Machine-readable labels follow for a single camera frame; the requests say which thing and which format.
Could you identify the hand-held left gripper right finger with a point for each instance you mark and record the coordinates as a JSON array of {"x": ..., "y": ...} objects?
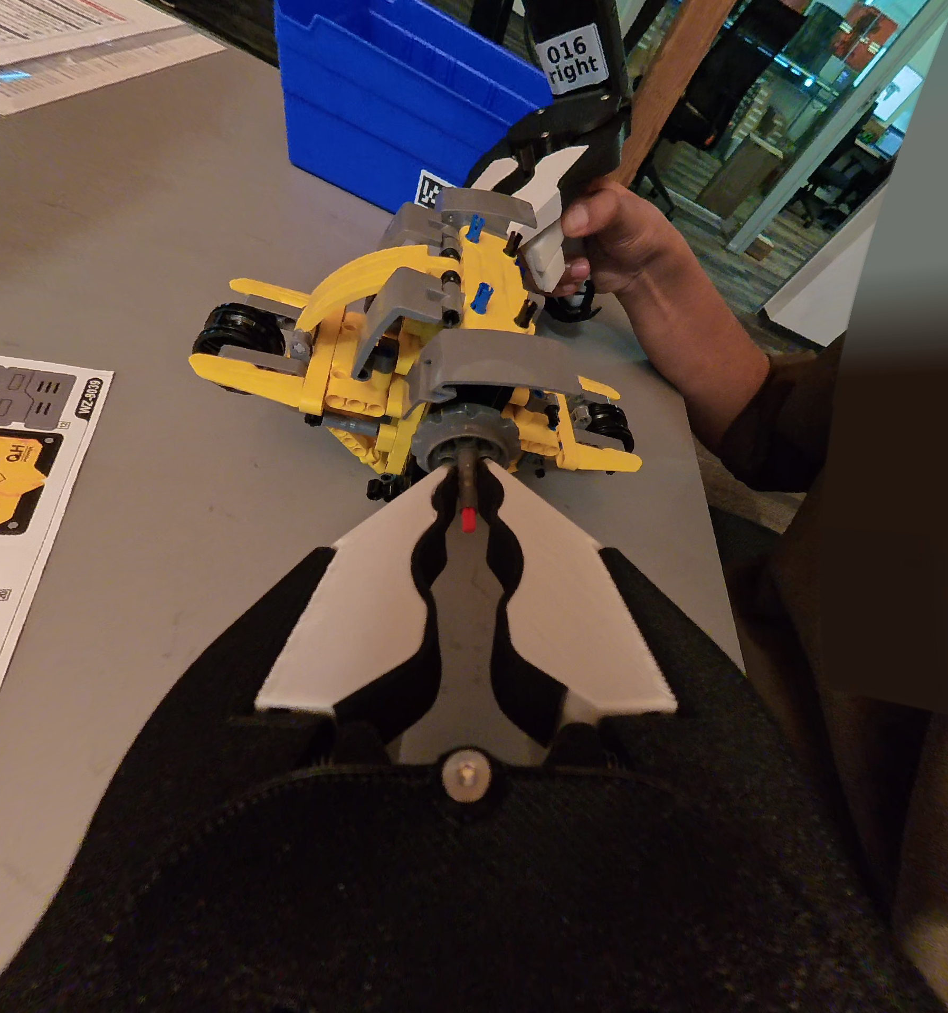
[{"x": 581, "y": 625}]

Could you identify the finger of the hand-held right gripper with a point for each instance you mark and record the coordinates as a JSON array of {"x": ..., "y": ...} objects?
[
  {"x": 498, "y": 174},
  {"x": 549, "y": 190}
]

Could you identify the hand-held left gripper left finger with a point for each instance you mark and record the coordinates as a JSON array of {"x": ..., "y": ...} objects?
[{"x": 347, "y": 625}]

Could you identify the yellow grey building-block toy vehicle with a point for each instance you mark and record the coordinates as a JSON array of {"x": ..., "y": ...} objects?
[{"x": 490, "y": 261}]

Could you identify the dark axle rod red tip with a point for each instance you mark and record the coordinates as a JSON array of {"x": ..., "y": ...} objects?
[{"x": 468, "y": 495}]

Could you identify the person's right forearm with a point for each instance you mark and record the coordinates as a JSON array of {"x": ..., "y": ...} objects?
[{"x": 703, "y": 356}]

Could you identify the person's right hand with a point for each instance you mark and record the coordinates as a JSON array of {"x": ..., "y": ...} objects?
[{"x": 624, "y": 237}]

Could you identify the blue plastic bin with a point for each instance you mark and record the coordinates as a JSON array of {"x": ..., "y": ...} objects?
[{"x": 379, "y": 103}]

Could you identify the person's dark brown clothing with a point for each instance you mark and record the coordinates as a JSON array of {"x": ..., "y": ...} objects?
[{"x": 798, "y": 633}]

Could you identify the black office chair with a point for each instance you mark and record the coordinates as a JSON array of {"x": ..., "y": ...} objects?
[{"x": 830, "y": 170}]

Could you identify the yellow grey sticker sheet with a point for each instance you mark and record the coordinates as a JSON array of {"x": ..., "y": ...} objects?
[{"x": 15, "y": 491}]

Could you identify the person's beige trousers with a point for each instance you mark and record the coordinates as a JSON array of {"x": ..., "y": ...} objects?
[{"x": 945, "y": 855}]

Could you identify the printed instruction paper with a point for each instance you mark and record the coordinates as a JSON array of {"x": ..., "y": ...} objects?
[{"x": 62, "y": 47}]

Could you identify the wooden post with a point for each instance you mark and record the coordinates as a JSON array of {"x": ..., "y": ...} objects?
[{"x": 680, "y": 79}]

